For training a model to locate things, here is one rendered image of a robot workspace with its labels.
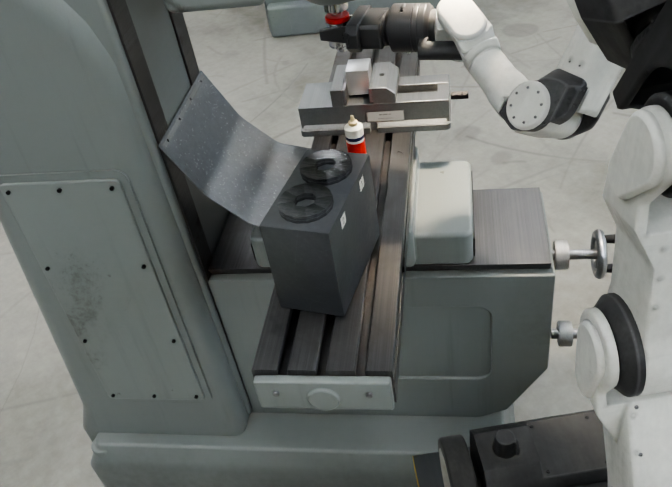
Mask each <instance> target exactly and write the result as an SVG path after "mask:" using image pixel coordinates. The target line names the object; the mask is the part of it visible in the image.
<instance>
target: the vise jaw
mask: <svg viewBox="0 0 672 487"><path fill-rule="evenodd" d="M399 77H400V74H399V68H398V67H397V66H395V65H394V64H392V63H391V62H380V63H373V67H372V72H371V78H370V83H369V88H368V91H369V99H370V102H373V103H374V104H378V103H395V102H396V100H397V93H398V85H399Z"/></svg>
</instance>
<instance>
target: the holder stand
mask: <svg viewBox="0 0 672 487"><path fill-rule="evenodd" d="M259 228H260V231H261V235H262V239H263V242H264V246H265V250H266V254H267V257H268V261H269V265H270V268H271V272H272V276H273V279H274V283H275V287H276V290H277V294H278V298H279V302H280V305H281V307H284V308H291V309H297V310H304V311H310V312H317V313H323V314H330V315H336V316H345V314H346V312H347V309H348V307H349V305H350V302H351V300H352V298H353V295H354V293H355V291H356V288H357V286H358V284H359V281H360V279H361V277H362V274H363V272H364V270H365V268H366V265H367V263H368V261H369V258H370V256H371V254H372V251H373V249H374V247H375V244H376V242H377V240H378V237H379V235H380V232H379V225H378V217H377V209H376V202H375V194H374V186H373V178H372V171H371V163H370V156H369V154H364V153H350V152H343V151H340V150H335V149H329V150H306V152H305V153H304V155H303V156H302V158H301V160H300V161H299V163H298V164H297V166H296V168H295V169H294V171H293V172H292V174H291V176H290V177H289V179H288V180H287V182H286V184H285V185H284V187H283V188H282V190H281V192H280V193H279V195H278V196H277V198H276V200H275V201H274V203H273V204H272V206H271V208H270V209H269V211H268V212H267V214H266V216H265V217H264V219H263V220H262V222H261V224H260V226H259Z"/></svg>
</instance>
